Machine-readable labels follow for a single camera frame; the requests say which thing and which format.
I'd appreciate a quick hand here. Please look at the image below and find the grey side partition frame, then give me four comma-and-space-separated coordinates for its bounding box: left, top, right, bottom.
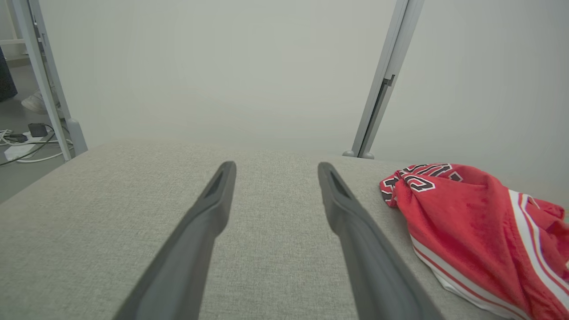
0, 0, 88, 161

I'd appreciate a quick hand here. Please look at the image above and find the red basketball jersey striped trim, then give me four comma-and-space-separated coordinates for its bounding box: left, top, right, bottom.
380, 163, 569, 320

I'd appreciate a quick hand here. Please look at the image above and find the white power strip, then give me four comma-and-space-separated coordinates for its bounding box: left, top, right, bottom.
4, 141, 45, 162

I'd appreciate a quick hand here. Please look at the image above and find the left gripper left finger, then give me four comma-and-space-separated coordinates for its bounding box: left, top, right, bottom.
113, 160, 237, 320

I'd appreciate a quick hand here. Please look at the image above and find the grey metal partition post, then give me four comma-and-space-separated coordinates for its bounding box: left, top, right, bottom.
351, 0, 425, 158

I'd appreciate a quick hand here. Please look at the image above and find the dark trouser leg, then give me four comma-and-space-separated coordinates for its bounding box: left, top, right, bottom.
0, 44, 18, 103

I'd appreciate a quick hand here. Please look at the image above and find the white cable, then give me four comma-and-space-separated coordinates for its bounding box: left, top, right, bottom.
16, 151, 74, 164

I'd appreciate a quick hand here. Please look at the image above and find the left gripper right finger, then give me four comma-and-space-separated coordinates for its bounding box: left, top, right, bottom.
317, 161, 445, 320

